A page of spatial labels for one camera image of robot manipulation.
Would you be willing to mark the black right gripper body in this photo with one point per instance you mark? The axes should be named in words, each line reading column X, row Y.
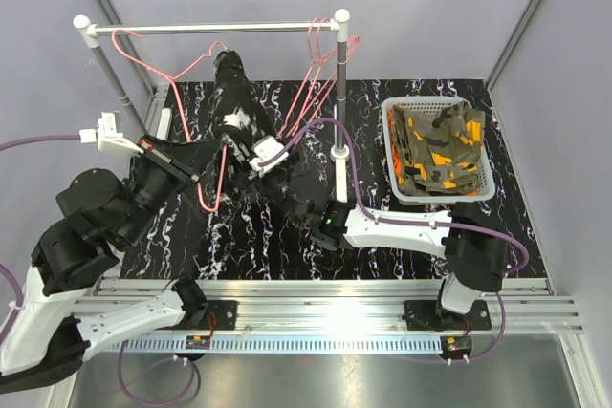
column 273, row 182

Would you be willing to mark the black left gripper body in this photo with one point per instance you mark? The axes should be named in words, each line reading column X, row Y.
column 156, row 171

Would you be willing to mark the pink hanger with camouflage trousers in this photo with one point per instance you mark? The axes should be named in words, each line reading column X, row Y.
column 327, row 71

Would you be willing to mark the black white patterned trousers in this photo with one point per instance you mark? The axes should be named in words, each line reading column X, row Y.
column 238, row 120

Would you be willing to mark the orange trousers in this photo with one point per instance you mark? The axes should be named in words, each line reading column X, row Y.
column 397, row 150

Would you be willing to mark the camouflage yellow trousers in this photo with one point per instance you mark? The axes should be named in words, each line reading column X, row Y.
column 440, row 150

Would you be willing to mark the pink hanger with orange trousers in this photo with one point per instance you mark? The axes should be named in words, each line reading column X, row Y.
column 309, row 93

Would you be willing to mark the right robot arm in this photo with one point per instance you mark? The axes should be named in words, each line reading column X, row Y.
column 473, row 254

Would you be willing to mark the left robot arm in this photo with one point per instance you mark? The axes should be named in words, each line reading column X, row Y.
column 44, row 341

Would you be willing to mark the black marble pattern mat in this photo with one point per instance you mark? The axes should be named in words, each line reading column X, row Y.
column 247, row 238

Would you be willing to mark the silver white clothes rack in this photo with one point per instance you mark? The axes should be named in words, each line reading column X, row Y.
column 338, row 24

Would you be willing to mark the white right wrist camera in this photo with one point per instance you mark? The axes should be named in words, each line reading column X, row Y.
column 267, row 154

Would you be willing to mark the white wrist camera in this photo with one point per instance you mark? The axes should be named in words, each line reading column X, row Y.
column 109, row 138
column 267, row 154

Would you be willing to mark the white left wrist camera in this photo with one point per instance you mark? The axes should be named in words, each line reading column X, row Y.
column 109, row 138

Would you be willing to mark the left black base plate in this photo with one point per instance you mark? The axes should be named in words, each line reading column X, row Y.
column 221, row 313

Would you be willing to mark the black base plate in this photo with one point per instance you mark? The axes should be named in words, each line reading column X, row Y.
column 429, row 316
column 221, row 313

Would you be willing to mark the aluminium mounting rail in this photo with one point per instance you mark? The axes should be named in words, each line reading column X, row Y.
column 528, row 306

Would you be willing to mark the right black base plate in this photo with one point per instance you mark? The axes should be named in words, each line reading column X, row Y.
column 429, row 316

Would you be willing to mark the white slotted cable duct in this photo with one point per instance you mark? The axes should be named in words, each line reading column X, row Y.
column 284, row 344

